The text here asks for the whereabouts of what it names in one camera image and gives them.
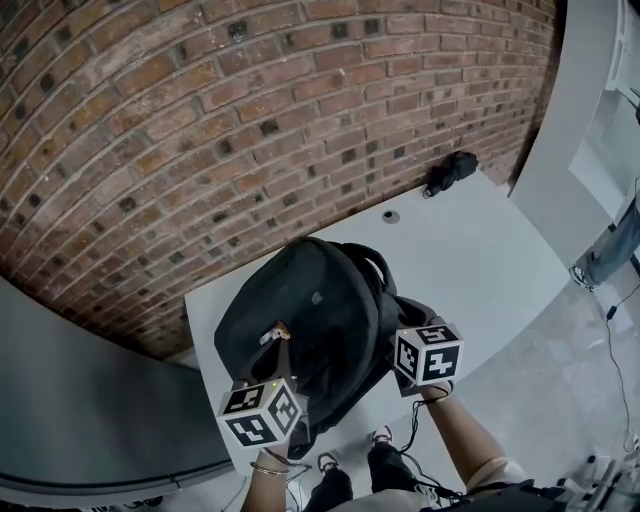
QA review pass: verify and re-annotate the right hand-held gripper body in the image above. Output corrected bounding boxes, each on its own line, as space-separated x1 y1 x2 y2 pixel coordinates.
389 319 464 399

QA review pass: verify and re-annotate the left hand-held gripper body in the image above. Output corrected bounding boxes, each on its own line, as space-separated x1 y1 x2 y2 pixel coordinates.
217 377 311 449

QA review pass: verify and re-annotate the dark grey backpack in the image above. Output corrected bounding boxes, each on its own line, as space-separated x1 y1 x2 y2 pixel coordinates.
213 236 401 459

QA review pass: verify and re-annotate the person's left forearm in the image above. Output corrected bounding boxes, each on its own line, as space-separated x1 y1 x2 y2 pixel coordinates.
244 447 294 512

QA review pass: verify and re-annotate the person's right forearm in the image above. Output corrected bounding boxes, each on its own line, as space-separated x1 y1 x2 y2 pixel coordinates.
419 394 526 506

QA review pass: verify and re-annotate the white table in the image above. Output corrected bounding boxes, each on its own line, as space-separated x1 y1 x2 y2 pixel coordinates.
184 167 571 474

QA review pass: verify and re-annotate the person's left leg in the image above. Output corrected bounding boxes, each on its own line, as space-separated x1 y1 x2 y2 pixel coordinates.
309 467 354 512

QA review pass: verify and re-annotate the person's leg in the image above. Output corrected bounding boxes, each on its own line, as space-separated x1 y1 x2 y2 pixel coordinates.
309 467 354 512
367 442 451 512

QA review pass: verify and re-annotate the person's right leg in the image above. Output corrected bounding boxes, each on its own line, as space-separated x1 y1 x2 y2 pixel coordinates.
367 442 451 512

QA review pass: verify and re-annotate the person's light shirt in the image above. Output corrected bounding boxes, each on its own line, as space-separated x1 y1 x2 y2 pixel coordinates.
467 457 529 494

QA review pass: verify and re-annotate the black folded umbrella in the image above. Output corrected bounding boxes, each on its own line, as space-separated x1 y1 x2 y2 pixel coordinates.
422 150 479 200

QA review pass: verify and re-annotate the grey refrigerator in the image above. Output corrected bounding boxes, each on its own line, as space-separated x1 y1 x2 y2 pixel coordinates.
0 274 236 506

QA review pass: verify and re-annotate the tall white cabinet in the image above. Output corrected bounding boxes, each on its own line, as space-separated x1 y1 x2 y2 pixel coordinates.
508 0 640 271

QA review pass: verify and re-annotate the black wrist strap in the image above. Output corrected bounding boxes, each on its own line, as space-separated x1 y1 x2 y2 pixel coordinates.
417 382 454 404

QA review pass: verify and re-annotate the thin metal bracelet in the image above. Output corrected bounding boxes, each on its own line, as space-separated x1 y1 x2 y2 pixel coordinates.
249 460 291 476

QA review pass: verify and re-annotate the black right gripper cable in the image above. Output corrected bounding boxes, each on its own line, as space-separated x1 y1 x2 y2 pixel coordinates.
399 399 426 451

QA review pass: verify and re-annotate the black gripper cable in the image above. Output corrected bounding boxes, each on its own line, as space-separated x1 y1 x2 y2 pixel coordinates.
399 399 426 451
284 462 312 506

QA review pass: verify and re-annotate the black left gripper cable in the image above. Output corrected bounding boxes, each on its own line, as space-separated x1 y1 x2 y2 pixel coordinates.
284 462 312 506

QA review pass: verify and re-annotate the long black floor cable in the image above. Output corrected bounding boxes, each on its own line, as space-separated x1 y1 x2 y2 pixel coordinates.
604 289 640 451

